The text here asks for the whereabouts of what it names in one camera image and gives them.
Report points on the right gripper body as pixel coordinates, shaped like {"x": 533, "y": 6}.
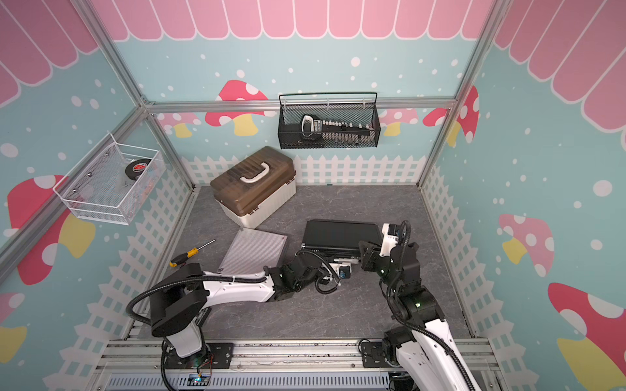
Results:
{"x": 375, "y": 261}

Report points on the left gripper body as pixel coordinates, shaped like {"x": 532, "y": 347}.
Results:
{"x": 316, "y": 277}

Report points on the black poker case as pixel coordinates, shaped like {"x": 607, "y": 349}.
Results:
{"x": 339, "y": 238}

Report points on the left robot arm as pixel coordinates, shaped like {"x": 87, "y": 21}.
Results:
{"x": 176, "y": 307}

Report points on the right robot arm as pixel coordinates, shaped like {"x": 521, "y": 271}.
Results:
{"x": 423, "y": 344}

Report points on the silver aluminium poker case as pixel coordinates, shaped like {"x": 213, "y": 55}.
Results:
{"x": 251, "y": 251}

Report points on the white box brown lid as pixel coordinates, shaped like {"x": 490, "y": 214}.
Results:
{"x": 252, "y": 190}

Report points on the yellow black screwdriver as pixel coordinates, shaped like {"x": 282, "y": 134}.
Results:
{"x": 182, "y": 258}

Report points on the small green circuit board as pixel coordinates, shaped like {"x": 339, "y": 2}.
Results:
{"x": 199, "y": 380}

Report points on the black tape roll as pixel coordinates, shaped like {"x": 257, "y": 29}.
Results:
{"x": 136, "y": 168}

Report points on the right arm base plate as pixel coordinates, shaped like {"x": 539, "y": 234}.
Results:
{"x": 377, "y": 354}

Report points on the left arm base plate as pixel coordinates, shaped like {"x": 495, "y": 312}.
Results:
{"x": 212, "y": 356}

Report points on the black wire wall basket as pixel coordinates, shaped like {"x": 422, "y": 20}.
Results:
{"x": 354, "y": 107}

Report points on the white wire wall basket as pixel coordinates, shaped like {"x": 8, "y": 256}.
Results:
{"x": 97, "y": 189}

